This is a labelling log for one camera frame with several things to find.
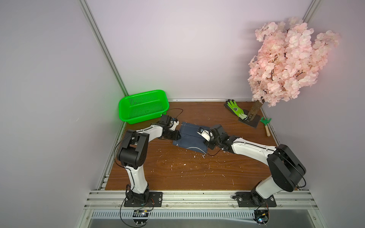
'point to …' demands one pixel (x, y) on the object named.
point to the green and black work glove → (232, 105)
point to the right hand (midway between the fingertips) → (206, 134)
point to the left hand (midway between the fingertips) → (179, 135)
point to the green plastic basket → (142, 106)
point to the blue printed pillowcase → (191, 138)
